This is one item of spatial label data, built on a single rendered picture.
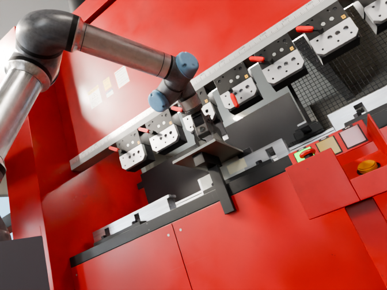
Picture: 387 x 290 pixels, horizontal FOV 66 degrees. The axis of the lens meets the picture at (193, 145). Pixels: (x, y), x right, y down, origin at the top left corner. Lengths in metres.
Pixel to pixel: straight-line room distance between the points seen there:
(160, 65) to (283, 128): 1.01
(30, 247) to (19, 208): 1.22
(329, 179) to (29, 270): 0.57
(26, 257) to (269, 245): 0.74
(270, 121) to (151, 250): 0.97
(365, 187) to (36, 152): 1.48
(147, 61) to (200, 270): 0.74
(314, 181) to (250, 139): 1.12
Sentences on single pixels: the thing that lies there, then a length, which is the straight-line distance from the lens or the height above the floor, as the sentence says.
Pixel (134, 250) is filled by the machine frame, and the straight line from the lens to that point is 1.32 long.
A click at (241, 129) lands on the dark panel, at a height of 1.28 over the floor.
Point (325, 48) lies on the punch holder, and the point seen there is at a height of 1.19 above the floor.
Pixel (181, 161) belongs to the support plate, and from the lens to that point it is 1.05.
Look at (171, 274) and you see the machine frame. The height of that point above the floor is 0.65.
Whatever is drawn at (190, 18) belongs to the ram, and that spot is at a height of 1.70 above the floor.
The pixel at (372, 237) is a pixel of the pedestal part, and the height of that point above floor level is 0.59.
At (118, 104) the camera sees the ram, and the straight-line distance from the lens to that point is 1.63.
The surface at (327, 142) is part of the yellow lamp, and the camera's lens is 0.85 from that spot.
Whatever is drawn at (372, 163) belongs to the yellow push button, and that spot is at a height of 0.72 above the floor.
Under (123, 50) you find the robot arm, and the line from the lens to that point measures 0.87.
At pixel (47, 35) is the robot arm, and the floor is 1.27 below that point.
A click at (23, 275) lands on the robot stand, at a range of 0.52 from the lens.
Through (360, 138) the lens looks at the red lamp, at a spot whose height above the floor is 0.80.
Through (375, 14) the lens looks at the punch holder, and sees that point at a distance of 1.28.
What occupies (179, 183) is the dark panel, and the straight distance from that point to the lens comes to 1.95.
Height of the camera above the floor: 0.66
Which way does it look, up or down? 21 degrees up
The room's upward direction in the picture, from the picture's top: 20 degrees counter-clockwise
